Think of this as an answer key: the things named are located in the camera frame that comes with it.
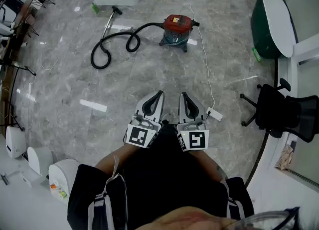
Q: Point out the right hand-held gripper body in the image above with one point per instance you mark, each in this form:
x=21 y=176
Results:
x=195 y=138

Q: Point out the black tripod stand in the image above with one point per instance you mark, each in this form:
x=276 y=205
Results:
x=15 y=74

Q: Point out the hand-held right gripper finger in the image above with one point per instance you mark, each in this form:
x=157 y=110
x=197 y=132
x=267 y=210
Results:
x=198 y=106
x=182 y=109

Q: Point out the person's black clothing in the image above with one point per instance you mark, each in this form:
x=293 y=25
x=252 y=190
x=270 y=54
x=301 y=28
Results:
x=164 y=179

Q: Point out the red and teal vacuum cleaner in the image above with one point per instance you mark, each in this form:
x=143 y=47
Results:
x=177 y=28

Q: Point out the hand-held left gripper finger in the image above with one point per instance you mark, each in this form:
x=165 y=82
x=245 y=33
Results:
x=147 y=100
x=160 y=110

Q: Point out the bag of beige snacks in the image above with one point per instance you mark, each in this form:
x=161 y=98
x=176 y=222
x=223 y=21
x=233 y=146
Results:
x=284 y=158

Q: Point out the green plastic bottle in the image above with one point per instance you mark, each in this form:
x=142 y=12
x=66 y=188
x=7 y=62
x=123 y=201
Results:
x=95 y=8
x=257 y=55

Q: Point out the person's clear glasses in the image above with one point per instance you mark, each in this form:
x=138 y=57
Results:
x=271 y=217

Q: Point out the black office chair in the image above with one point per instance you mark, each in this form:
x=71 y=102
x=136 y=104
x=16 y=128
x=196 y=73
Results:
x=281 y=110

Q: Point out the person's left forearm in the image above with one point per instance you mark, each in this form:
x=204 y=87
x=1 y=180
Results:
x=117 y=159

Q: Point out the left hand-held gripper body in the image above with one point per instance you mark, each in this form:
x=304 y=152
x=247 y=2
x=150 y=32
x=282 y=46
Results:
x=139 y=136

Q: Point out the white power strip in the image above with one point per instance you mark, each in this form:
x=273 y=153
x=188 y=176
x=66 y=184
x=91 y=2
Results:
x=214 y=114

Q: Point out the person's right forearm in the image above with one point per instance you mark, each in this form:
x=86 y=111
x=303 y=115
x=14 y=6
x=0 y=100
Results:
x=211 y=164

